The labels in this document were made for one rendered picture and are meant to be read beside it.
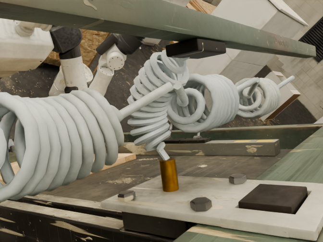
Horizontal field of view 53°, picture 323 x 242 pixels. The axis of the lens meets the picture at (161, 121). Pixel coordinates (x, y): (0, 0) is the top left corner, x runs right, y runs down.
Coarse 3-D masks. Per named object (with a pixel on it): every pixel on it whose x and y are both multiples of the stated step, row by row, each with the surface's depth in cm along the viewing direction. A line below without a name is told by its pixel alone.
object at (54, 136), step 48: (0, 0) 12; (48, 0) 13; (96, 0) 16; (144, 0) 19; (240, 48) 33; (288, 48) 43; (0, 96) 18; (96, 96) 23; (144, 96) 26; (192, 96) 39; (240, 96) 56; (0, 144) 16; (48, 144) 18; (96, 144) 21; (0, 192) 17
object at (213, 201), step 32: (160, 64) 30; (160, 128) 30; (160, 160) 32; (128, 192) 30; (160, 192) 31; (192, 192) 30; (224, 192) 29; (320, 192) 26; (0, 224) 47; (32, 224) 42; (64, 224) 38; (96, 224) 35; (128, 224) 32; (160, 224) 30; (192, 224) 29; (224, 224) 23; (256, 224) 22; (288, 224) 21; (320, 224) 21
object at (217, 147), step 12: (132, 144) 122; (144, 144) 118; (168, 144) 111; (180, 144) 109; (192, 144) 106; (204, 144) 103; (216, 144) 101; (228, 144) 98; (240, 144) 96; (252, 144) 94; (264, 144) 92; (276, 144) 91
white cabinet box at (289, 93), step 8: (272, 72) 573; (280, 72) 607; (272, 80) 574; (280, 80) 565; (280, 88) 566; (288, 88) 599; (288, 96) 557; (296, 96) 577; (280, 104) 567; (288, 104) 597; (272, 112) 577; (280, 112) 611; (264, 120) 592
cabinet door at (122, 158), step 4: (120, 156) 110; (124, 156) 109; (128, 156) 109; (132, 156) 111; (116, 160) 105; (120, 160) 106; (124, 160) 108; (128, 160) 109; (12, 164) 122; (16, 164) 122; (112, 164) 103; (116, 164) 105; (12, 168) 114; (16, 168) 113; (104, 168) 100; (16, 172) 105; (0, 176) 100; (0, 180) 95; (4, 184) 94
